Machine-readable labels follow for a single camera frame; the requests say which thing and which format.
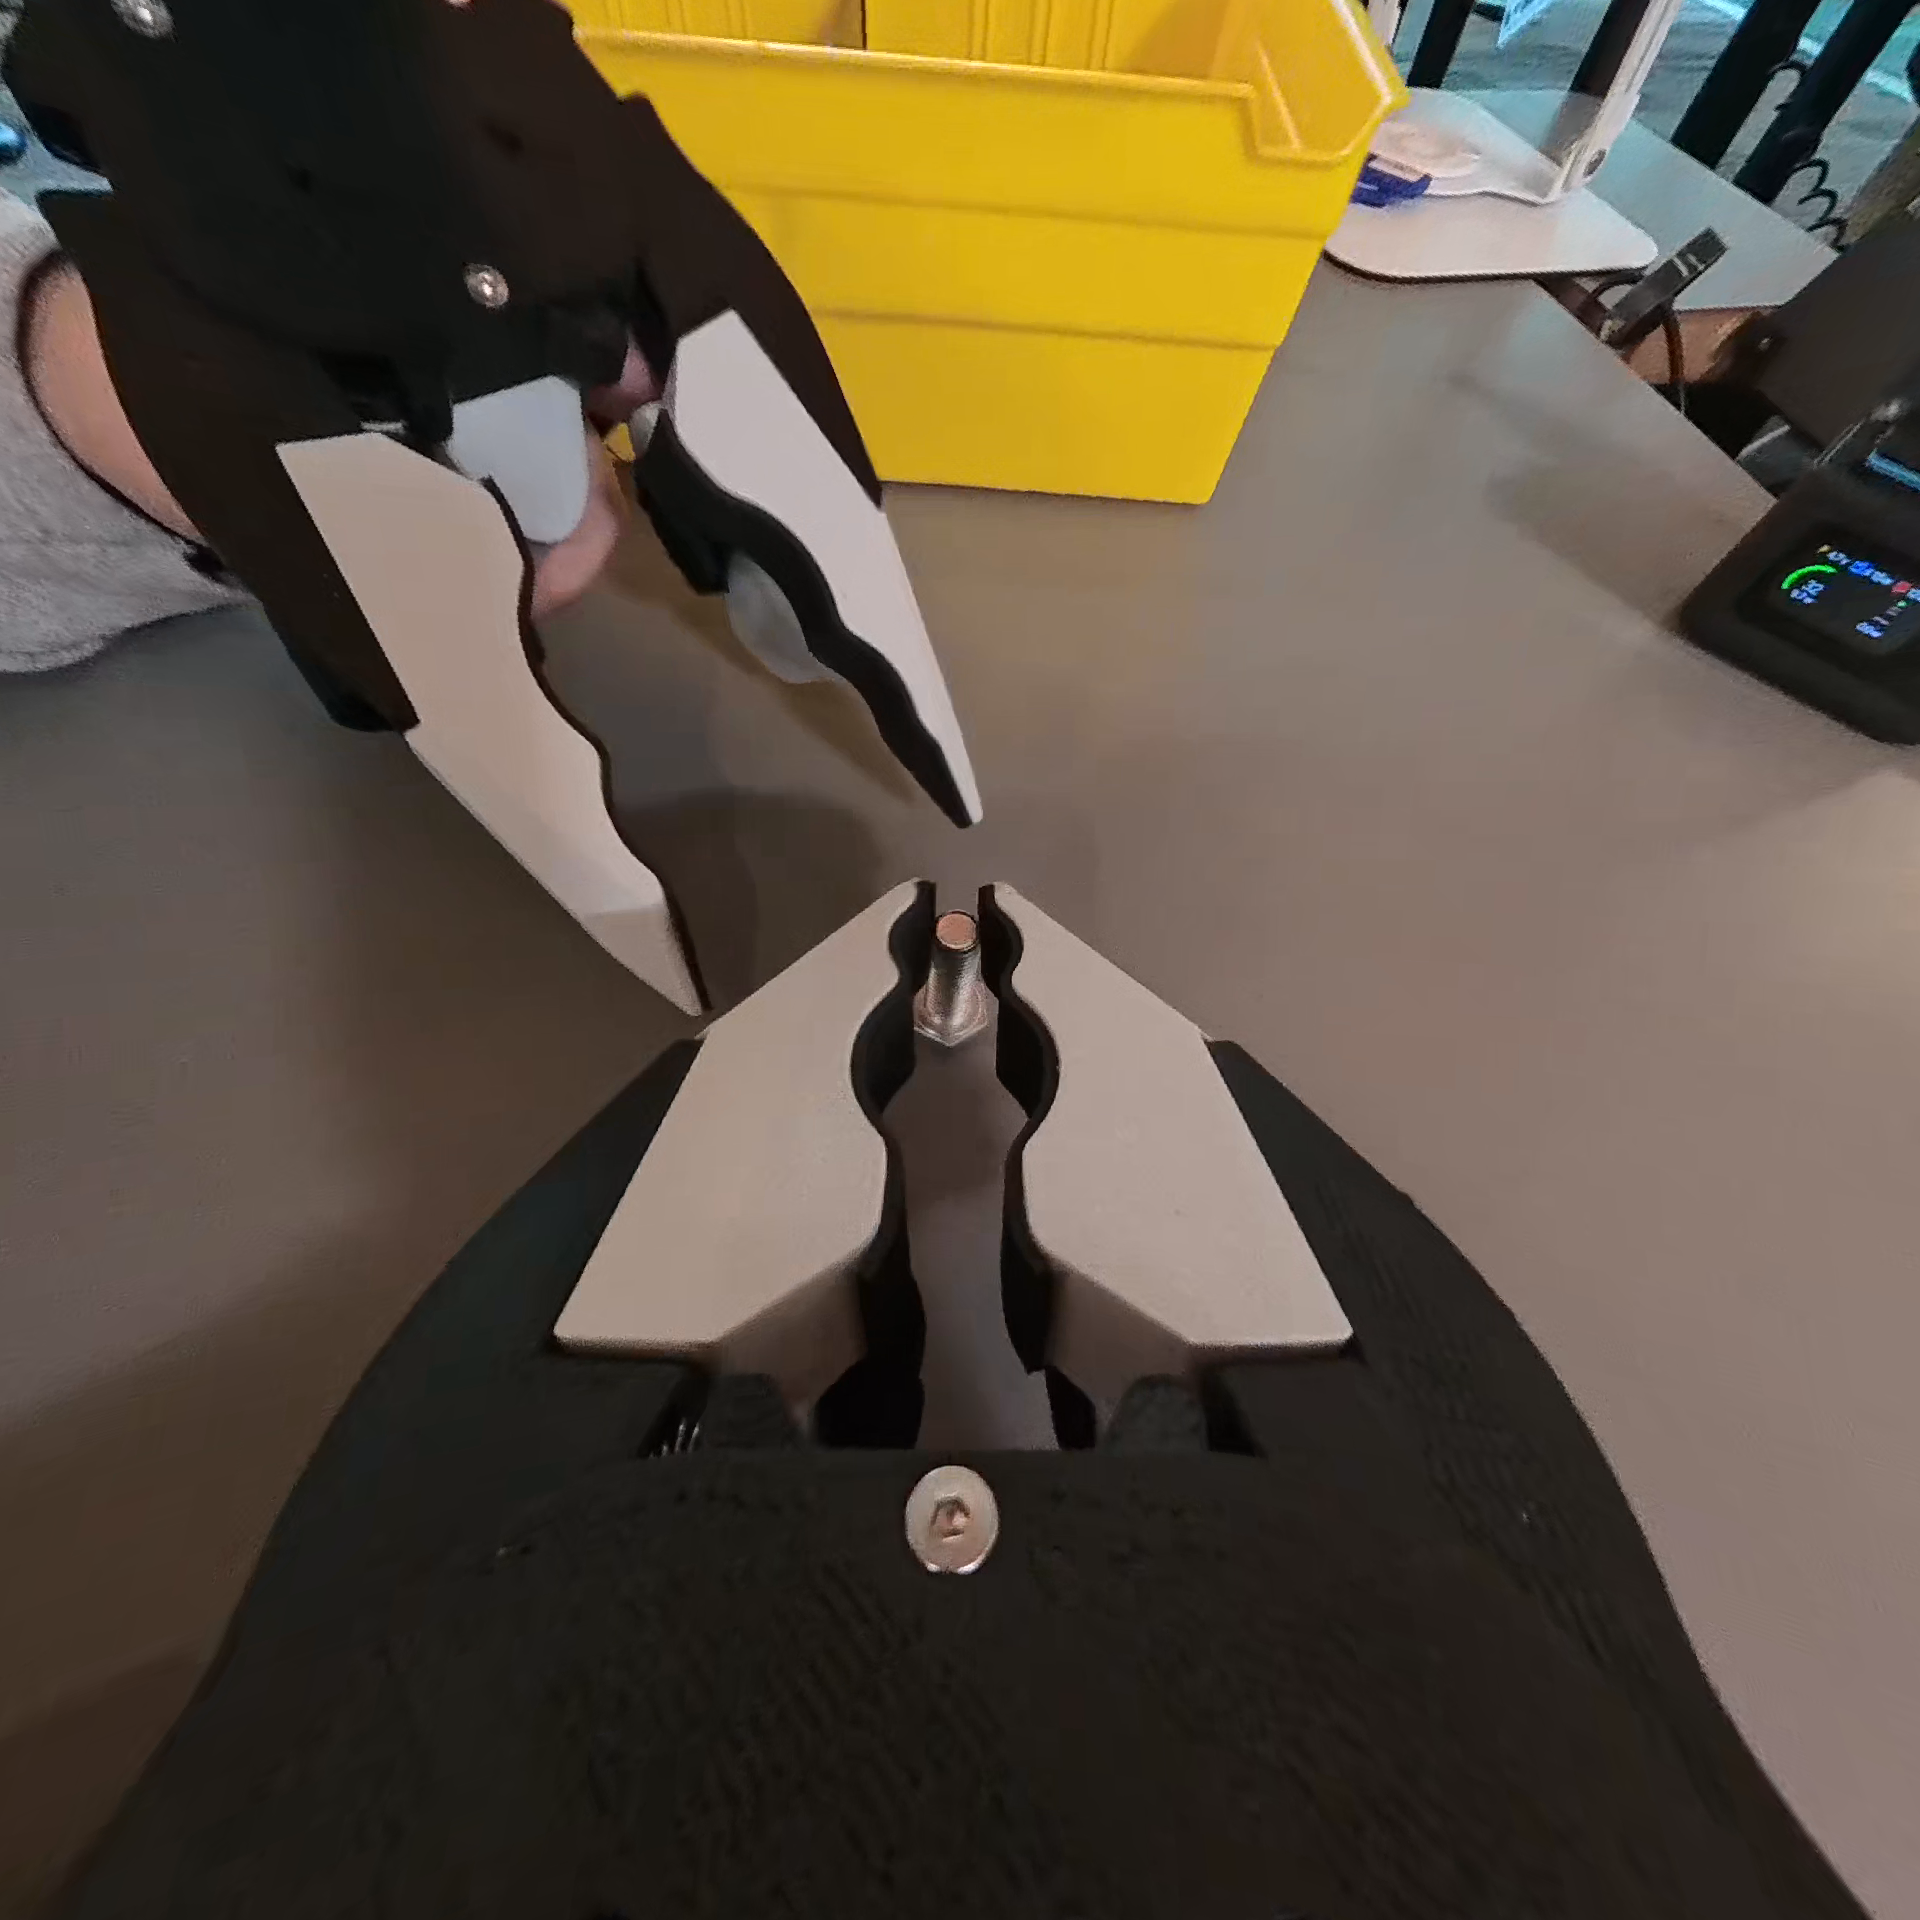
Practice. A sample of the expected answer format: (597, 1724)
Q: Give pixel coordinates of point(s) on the white round disc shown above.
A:
(1449, 157)

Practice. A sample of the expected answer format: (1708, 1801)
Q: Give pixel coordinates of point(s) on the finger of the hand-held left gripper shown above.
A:
(453, 644)
(817, 495)

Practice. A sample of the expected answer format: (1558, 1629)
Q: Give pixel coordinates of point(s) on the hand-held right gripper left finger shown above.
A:
(721, 1201)

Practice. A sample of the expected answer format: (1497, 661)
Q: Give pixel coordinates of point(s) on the black charger with display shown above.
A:
(1742, 644)

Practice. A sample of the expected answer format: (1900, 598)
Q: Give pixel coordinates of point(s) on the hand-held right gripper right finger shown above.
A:
(1187, 1201)

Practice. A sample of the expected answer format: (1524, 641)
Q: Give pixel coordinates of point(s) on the yellow plastic bin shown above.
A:
(1051, 303)

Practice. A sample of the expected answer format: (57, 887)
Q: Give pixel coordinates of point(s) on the small blue clip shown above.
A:
(1388, 187)

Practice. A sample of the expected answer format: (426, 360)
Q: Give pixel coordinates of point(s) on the black clamp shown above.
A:
(1667, 286)

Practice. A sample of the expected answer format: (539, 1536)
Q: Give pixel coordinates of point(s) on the person's left hand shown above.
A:
(569, 570)

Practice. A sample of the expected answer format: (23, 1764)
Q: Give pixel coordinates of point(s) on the silver hex bolt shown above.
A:
(947, 985)

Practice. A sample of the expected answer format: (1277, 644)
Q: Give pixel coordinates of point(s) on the person's left forearm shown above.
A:
(60, 586)

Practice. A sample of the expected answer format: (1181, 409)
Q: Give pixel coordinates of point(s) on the black flat box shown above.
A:
(1853, 331)

